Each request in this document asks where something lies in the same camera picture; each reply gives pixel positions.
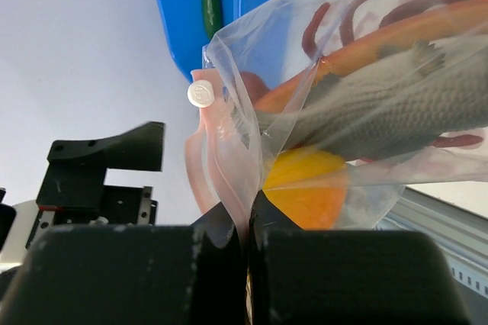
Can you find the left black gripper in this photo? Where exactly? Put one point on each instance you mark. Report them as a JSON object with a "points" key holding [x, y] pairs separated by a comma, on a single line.
{"points": [[78, 194]]}

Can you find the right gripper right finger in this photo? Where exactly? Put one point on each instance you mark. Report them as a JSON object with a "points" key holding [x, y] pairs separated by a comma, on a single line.
{"points": [[346, 276]]}

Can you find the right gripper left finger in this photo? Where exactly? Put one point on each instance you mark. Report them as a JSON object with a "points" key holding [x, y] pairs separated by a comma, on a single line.
{"points": [[121, 274]]}

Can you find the yellow toy mango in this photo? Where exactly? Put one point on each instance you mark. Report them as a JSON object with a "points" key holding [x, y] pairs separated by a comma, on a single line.
{"points": [[297, 185]]}

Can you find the red toy lobster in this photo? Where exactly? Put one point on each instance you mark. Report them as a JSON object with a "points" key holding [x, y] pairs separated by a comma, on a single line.
{"points": [[274, 137]]}

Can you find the green toy cucumber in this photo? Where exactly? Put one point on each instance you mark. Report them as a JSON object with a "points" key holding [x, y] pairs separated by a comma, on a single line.
{"points": [[212, 13]]}

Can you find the clear pink-dotted zip bag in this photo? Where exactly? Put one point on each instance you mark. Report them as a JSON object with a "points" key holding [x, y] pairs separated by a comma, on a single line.
{"points": [[253, 56]]}

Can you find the grey toy fish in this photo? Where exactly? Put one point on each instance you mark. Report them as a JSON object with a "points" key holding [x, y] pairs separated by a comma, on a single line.
{"points": [[400, 103]]}

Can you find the toy steak slice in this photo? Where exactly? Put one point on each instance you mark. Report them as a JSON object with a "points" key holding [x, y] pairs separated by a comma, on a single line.
{"points": [[406, 24]]}

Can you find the aluminium mounting rail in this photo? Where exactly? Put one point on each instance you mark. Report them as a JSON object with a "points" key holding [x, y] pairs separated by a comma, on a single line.
{"points": [[455, 229]]}

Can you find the white slotted cable duct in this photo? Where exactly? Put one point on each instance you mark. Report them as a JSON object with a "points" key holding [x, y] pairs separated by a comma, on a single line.
{"points": [[468, 273]]}

